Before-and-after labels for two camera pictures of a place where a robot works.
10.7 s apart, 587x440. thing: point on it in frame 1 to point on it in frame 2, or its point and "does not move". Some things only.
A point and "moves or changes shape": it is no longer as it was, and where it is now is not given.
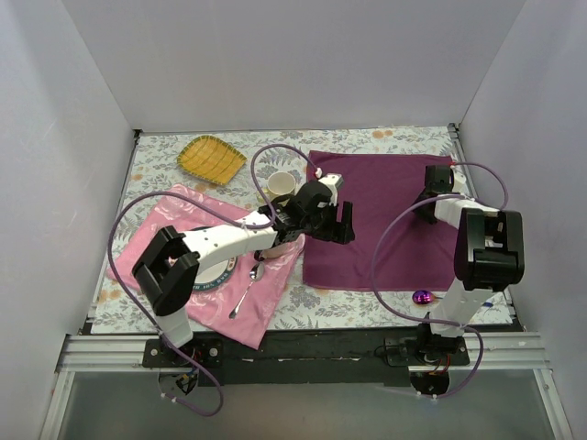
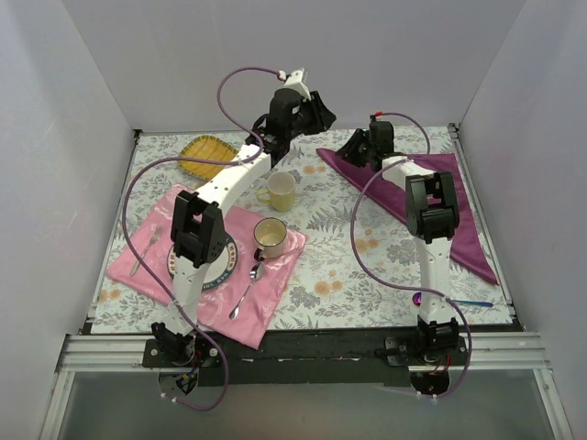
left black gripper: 334,225 to 315,113
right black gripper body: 425,209 to 356,145
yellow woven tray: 211,159 does not move
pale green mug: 280,183 does not move
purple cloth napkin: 414,255 moves or changes shape
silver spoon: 256,273 does not move
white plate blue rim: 215,275 does not move
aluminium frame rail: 85,353 does not move
